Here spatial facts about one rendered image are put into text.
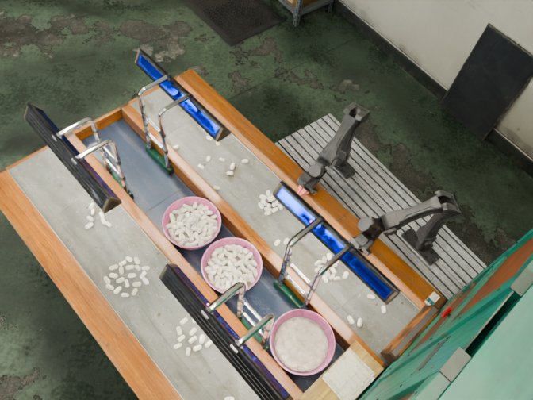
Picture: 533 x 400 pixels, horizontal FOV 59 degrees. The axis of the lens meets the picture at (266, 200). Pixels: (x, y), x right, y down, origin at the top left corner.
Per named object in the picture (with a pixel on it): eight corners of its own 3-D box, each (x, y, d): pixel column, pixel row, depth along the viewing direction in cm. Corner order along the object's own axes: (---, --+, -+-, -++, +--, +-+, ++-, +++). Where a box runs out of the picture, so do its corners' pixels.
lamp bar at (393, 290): (285, 185, 197) (287, 175, 191) (400, 292, 176) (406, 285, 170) (271, 195, 194) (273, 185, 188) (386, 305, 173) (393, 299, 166)
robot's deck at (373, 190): (328, 117, 274) (329, 113, 271) (488, 275, 229) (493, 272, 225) (197, 190, 240) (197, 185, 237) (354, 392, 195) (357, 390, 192)
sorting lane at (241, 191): (174, 82, 266) (174, 79, 264) (428, 321, 204) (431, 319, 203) (128, 107, 254) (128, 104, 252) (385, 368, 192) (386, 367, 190)
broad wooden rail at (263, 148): (193, 91, 283) (191, 67, 267) (432, 313, 221) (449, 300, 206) (176, 100, 278) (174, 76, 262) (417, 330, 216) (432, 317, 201)
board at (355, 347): (355, 340, 193) (356, 340, 192) (383, 369, 188) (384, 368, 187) (298, 398, 179) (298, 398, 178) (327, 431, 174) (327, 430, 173)
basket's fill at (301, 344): (299, 309, 206) (301, 305, 201) (336, 348, 199) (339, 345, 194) (262, 344, 197) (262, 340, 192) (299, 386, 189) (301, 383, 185)
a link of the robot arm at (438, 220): (419, 246, 219) (449, 210, 192) (414, 233, 223) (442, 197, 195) (431, 244, 220) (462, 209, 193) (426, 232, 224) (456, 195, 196)
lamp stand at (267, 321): (237, 314, 203) (241, 274, 166) (269, 350, 197) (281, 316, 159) (202, 344, 196) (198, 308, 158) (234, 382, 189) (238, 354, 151)
